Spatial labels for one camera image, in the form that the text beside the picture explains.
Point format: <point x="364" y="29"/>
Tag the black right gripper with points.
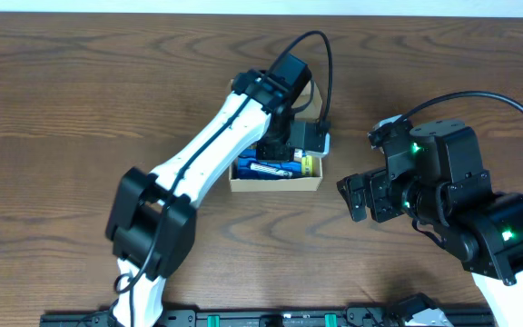
<point x="377" y="184"/>

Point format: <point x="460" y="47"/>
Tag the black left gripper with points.
<point x="267" y="153"/>

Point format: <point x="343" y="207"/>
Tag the black whiteboard marker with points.
<point x="260" y="168"/>

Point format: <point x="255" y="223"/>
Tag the yellow highlighter pen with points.
<point x="307" y="166"/>

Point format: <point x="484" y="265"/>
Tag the blue utility knife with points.
<point x="244" y="171"/>

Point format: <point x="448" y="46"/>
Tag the cardboard box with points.
<point x="310" y="94"/>

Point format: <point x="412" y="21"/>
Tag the blue whiteboard marker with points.
<point x="298" y="155"/>

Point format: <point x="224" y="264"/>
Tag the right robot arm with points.
<point x="434" y="174"/>

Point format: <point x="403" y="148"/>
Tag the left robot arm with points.
<point x="152" y="223"/>

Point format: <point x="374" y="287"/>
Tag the black mounting rail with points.
<point x="415" y="310"/>

